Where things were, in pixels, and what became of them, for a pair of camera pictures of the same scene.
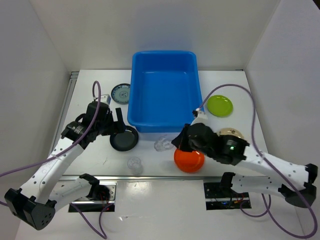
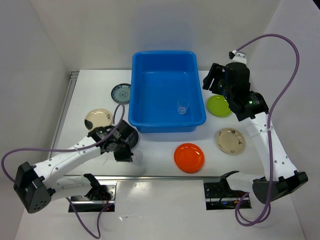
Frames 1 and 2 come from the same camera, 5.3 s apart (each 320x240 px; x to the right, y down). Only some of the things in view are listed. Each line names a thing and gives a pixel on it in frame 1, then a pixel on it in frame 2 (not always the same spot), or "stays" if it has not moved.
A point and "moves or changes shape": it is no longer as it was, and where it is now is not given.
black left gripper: x=115 y=127 to x=126 y=156
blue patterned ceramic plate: x=120 y=93 stays
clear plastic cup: x=135 y=165 moves or changes shape
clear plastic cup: x=163 y=142 to x=182 y=105
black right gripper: x=180 y=140 to x=215 y=72
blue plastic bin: x=164 y=91 stays
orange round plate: x=189 y=162 stays
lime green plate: x=220 y=105 stays
